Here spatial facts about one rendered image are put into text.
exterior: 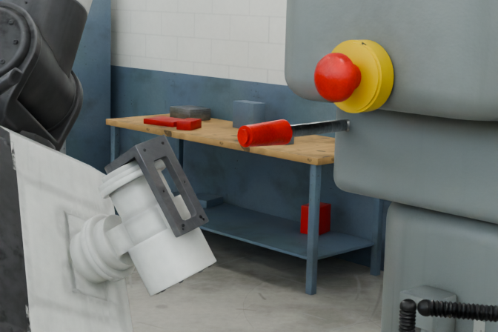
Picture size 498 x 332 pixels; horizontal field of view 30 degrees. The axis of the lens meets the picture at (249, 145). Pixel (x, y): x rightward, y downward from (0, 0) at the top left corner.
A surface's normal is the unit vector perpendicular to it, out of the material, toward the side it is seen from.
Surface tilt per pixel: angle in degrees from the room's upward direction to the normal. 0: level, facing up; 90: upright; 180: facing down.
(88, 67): 90
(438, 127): 90
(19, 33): 61
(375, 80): 90
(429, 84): 90
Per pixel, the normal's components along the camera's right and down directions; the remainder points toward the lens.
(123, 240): -0.39, 0.13
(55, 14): 0.55, -0.16
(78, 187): 0.80, -0.45
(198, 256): 0.63, -0.38
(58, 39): 0.74, -0.07
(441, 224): -0.65, -0.29
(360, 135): -0.72, 0.09
